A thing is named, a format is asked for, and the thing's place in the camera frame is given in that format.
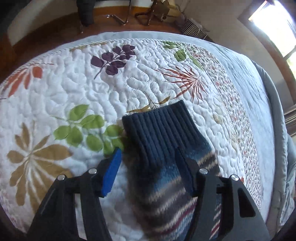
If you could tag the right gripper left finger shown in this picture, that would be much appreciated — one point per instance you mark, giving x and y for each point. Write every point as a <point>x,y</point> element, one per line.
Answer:
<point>56,218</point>

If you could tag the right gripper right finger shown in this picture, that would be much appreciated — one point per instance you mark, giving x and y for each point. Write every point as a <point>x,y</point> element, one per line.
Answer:
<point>224,210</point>

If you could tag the blue striped knit sweater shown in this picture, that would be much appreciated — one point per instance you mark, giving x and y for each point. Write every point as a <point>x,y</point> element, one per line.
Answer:
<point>160,202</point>

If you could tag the grey rumpled duvet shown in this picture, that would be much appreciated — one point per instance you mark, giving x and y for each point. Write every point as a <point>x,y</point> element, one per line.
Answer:
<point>282,202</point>

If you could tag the white floral quilted bedspread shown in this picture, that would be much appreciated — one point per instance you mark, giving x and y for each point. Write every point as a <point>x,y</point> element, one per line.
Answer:
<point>61,113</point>

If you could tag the wooden coat rack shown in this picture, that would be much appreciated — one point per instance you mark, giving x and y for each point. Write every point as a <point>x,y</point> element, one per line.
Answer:
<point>164,11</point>

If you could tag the window with wooden frame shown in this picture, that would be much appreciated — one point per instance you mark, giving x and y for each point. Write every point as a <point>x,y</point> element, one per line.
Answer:
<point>274,26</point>

